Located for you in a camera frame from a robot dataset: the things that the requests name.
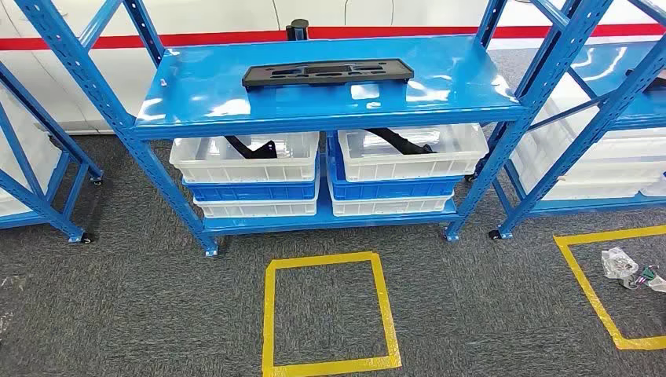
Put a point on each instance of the black curved part in bin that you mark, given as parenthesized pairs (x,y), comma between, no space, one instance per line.
(406,147)
(255,153)

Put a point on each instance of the crumpled clear plastic bag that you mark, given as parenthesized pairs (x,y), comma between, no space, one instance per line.
(619,263)

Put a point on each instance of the white car body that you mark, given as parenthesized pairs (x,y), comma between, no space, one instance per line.
(208,15)

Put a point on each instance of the black barrier post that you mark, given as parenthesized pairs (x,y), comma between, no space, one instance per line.
(297,30)

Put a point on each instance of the red barrier belt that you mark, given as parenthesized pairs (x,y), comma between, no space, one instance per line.
(416,32)
(208,38)

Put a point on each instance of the blue metal shelf rack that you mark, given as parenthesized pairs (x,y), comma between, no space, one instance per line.
(208,93)
(41,208)
(619,67)

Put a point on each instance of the long black plastic car part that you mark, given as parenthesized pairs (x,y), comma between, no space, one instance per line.
(385,70)

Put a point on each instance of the white plastic bin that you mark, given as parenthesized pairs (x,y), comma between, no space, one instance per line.
(406,166)
(249,166)
(390,206)
(598,188)
(598,151)
(255,208)
(26,156)

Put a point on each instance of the yellow floor tape square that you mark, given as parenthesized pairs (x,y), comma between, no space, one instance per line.
(582,281)

